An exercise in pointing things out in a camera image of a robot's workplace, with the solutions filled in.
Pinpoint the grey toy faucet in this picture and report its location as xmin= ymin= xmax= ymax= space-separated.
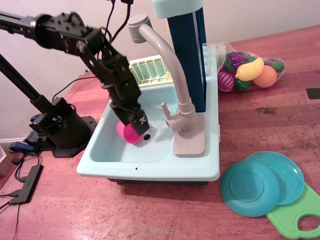
xmin=127 ymin=13 xmax=206 ymax=157

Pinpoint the light blue toy sink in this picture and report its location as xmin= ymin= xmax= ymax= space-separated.
xmin=76 ymin=46 xmax=220 ymax=182

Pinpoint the front teal plate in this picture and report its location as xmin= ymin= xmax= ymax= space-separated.
xmin=220 ymin=160 xmax=280 ymax=217

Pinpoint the green cutting board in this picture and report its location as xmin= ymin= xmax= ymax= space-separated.
xmin=266 ymin=183 xmax=320 ymax=240

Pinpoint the black tape patch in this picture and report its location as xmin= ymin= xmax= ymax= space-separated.
xmin=306 ymin=88 xmax=320 ymax=100

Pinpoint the yellow dish rack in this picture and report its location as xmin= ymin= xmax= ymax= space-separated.
xmin=129 ymin=55 xmax=173 ymax=88

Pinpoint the orange toy fruit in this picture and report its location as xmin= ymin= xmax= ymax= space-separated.
xmin=253 ymin=65 xmax=277 ymax=88

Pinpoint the teal plate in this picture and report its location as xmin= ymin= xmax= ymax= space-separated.
xmin=245 ymin=151 xmax=305 ymax=205
xmin=220 ymin=160 xmax=280 ymax=217

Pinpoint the black USB hub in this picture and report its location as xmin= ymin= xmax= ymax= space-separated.
xmin=8 ymin=164 xmax=44 ymax=206

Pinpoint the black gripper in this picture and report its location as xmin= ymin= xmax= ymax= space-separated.
xmin=97 ymin=48 xmax=150 ymax=135

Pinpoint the purple striped toy fruit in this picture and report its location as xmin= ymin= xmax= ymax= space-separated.
xmin=217 ymin=71 xmax=234 ymax=92

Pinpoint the blue clamp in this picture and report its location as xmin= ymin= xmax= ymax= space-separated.
xmin=9 ymin=141 xmax=36 ymax=153

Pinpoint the yellow toy mango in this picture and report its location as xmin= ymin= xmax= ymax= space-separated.
xmin=235 ymin=58 xmax=264 ymax=82

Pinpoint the mesh bag of toy fruit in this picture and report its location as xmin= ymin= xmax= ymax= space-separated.
xmin=202 ymin=42 xmax=286 ymax=93

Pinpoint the pink plastic toy cup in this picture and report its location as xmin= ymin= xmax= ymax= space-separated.
xmin=116 ymin=121 xmax=143 ymax=144

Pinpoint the rear teal plate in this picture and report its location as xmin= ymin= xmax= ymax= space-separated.
xmin=245 ymin=151 xmax=305 ymax=205

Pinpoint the dark blue water tower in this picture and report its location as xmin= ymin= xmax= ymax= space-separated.
xmin=152 ymin=0 xmax=207 ymax=113

